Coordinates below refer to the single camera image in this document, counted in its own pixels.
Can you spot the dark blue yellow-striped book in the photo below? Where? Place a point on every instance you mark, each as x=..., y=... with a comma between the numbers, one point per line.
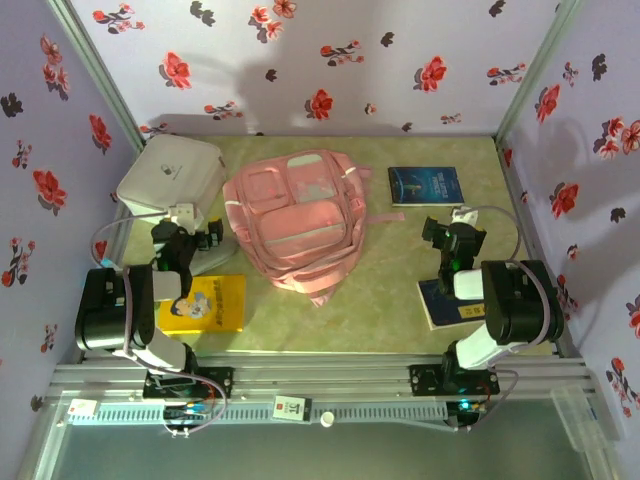
x=440, y=310

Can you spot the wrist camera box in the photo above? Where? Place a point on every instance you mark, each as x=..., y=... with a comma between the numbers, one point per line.
x=185, y=212
x=464, y=214

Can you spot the blue Little Prince book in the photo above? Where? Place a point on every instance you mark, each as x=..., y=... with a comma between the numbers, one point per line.
x=425, y=185

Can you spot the white printed label card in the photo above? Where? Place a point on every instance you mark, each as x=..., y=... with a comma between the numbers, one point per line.
x=292, y=407

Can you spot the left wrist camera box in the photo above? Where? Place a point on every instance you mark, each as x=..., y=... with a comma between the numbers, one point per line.
x=185, y=212

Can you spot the small electronics board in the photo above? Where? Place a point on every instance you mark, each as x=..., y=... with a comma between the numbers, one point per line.
x=185, y=411
x=467, y=407

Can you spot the grey pencil case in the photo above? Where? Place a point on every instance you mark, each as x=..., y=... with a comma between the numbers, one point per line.
x=222, y=257

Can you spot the white tag with red mark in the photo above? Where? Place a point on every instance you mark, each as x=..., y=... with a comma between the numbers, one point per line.
x=82, y=409

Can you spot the aluminium corner post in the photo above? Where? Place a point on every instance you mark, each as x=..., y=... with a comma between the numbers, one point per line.
x=95, y=70
x=540, y=70

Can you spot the pink school backpack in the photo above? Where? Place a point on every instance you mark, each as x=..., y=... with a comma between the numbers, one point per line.
x=300, y=220

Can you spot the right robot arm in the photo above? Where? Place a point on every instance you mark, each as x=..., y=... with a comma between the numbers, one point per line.
x=520, y=300

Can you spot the yellow cartoon cover book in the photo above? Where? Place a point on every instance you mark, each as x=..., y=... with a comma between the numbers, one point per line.
x=220, y=305

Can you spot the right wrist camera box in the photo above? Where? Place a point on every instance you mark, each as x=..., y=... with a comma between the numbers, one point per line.
x=464, y=214

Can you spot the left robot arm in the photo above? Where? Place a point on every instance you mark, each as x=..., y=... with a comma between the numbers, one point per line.
x=110, y=310

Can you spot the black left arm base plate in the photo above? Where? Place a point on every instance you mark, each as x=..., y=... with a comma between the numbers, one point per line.
x=220, y=382

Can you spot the white storage box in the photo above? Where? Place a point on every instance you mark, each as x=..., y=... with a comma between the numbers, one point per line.
x=170, y=170

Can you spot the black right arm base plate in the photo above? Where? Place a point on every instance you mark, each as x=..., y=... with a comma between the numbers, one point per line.
x=425, y=380

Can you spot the aluminium frame rail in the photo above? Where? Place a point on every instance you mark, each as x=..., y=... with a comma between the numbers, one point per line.
x=320, y=375

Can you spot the white round cap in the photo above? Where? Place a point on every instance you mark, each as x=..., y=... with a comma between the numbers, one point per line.
x=327, y=419

